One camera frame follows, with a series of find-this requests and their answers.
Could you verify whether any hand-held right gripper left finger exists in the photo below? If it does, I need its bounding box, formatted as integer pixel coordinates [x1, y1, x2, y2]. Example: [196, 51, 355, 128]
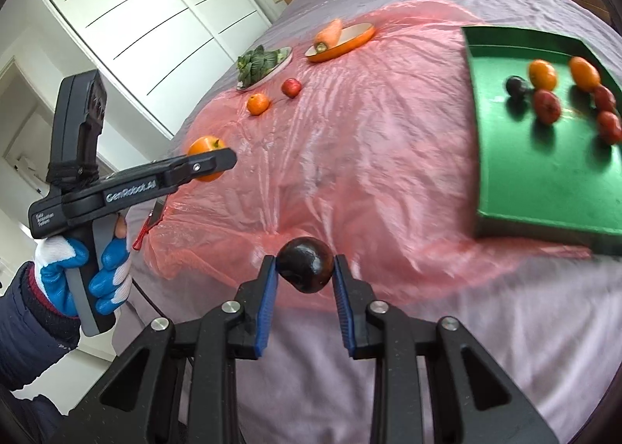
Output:
[51, 254, 280, 444]

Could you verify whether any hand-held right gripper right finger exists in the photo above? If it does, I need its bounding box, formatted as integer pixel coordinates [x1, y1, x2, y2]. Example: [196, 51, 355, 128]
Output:
[332, 254, 559, 444]

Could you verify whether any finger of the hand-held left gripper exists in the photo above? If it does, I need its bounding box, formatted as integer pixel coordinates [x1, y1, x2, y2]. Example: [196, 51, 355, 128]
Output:
[163, 148, 238, 193]

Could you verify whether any dark plum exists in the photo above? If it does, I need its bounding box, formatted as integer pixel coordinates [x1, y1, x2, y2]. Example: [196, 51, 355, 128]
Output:
[505, 76, 533, 99]
[276, 237, 335, 294]

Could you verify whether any green rectangular tray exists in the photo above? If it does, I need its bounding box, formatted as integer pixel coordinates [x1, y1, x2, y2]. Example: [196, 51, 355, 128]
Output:
[459, 25, 622, 251]

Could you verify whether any large red apple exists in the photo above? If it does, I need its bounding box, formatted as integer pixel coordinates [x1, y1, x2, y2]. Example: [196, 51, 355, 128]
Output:
[532, 89, 562, 125]

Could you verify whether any person's left forearm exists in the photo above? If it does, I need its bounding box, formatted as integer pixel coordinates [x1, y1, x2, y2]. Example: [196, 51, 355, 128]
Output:
[0, 262, 82, 396]

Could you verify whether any person's left hand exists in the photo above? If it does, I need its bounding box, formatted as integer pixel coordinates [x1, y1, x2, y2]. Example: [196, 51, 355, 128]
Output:
[33, 218, 133, 319]

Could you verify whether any white plate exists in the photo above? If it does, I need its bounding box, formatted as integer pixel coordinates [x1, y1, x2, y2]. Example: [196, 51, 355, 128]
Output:
[236, 46, 294, 91]

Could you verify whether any white wardrobe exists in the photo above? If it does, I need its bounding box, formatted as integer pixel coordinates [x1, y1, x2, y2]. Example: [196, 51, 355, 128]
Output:
[34, 0, 273, 139]

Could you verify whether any pink plastic sheet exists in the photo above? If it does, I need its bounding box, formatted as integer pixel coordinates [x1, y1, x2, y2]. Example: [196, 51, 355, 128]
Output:
[129, 0, 591, 313]

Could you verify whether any carrot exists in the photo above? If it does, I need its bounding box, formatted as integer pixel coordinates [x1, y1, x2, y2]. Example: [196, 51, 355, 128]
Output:
[313, 19, 343, 54]

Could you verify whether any purple bed sheet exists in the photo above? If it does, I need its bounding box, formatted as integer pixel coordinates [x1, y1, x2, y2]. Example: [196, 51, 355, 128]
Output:
[129, 0, 622, 444]

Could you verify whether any orange oval plate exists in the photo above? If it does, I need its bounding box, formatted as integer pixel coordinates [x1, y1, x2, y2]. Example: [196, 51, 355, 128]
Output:
[304, 23, 377, 63]

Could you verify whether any red cord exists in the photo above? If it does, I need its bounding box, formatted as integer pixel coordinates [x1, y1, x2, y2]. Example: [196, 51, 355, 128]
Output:
[132, 211, 166, 251]

